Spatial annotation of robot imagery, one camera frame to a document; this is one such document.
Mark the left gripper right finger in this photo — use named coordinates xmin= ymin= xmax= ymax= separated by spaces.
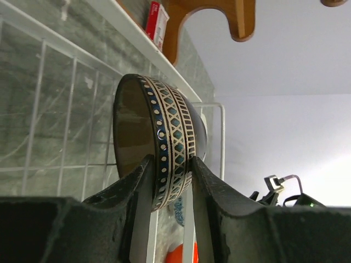
xmin=191 ymin=157 xmax=350 ymax=262

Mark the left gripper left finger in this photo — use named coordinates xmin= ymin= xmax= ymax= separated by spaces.
xmin=1 ymin=155 xmax=154 ymax=262

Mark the brown patterned bowl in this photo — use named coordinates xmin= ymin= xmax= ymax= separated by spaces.
xmin=112 ymin=73 xmax=207 ymax=211

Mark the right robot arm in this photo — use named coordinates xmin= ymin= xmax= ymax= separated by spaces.
xmin=250 ymin=191 xmax=325 ymax=207

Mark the wooden shelf rack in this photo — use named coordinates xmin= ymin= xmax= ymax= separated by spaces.
xmin=116 ymin=0 xmax=348 ymax=67

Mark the blue floral bowl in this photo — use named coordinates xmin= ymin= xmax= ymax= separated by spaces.
xmin=168 ymin=196 xmax=185 ymax=227

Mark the orange bowl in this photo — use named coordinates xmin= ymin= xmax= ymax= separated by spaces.
xmin=165 ymin=242 xmax=199 ymax=263

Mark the red white small box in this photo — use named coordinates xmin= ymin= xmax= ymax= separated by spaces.
xmin=145 ymin=1 xmax=169 ymax=51

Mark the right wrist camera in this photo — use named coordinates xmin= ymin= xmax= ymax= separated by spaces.
xmin=264 ymin=175 xmax=285 ymax=193

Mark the white wire dish rack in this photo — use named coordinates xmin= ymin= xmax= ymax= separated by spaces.
xmin=1 ymin=1 xmax=215 ymax=262

